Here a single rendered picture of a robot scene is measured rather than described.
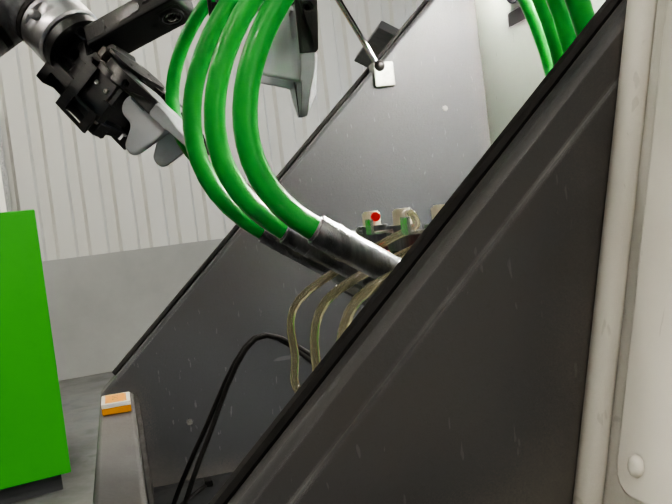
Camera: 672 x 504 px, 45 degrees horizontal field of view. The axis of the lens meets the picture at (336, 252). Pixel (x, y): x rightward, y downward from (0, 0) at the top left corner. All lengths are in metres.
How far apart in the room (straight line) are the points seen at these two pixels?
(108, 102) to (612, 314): 0.60
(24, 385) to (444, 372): 3.61
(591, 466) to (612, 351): 0.05
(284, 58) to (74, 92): 0.27
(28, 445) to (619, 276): 3.70
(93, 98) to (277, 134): 6.65
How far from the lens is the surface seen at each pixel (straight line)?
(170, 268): 7.15
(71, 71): 0.92
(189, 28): 0.83
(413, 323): 0.36
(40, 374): 3.93
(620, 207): 0.38
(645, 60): 0.39
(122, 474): 0.67
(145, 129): 0.82
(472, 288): 0.36
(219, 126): 0.52
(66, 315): 7.09
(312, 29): 0.68
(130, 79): 0.82
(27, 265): 3.89
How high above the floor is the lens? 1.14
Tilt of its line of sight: 3 degrees down
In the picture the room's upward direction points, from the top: 7 degrees counter-clockwise
